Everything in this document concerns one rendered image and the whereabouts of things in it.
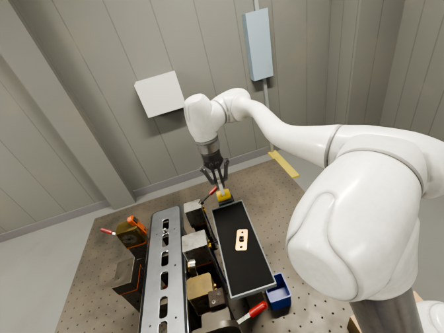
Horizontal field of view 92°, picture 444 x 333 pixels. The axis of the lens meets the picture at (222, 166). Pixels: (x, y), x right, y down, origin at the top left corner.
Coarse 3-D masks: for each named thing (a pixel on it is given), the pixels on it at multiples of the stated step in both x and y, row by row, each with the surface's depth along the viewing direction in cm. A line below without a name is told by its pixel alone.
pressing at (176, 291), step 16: (176, 208) 122; (160, 224) 115; (176, 224) 112; (160, 240) 106; (176, 240) 103; (160, 256) 98; (176, 256) 96; (160, 272) 92; (176, 272) 90; (144, 288) 88; (160, 288) 86; (176, 288) 84; (144, 304) 82; (176, 304) 80; (144, 320) 78; (160, 320) 76; (176, 320) 75
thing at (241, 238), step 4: (240, 232) 79; (244, 232) 79; (240, 236) 77; (244, 236) 78; (240, 240) 76; (244, 240) 76; (236, 244) 75; (240, 244) 75; (244, 244) 75; (236, 248) 74; (240, 248) 74; (244, 248) 73
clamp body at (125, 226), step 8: (120, 224) 113; (128, 224) 111; (120, 232) 108; (128, 232) 108; (136, 232) 109; (120, 240) 110; (128, 240) 111; (136, 240) 112; (144, 240) 114; (128, 248) 114; (136, 248) 116; (144, 248) 117; (136, 256) 119; (144, 256) 121; (144, 264) 124
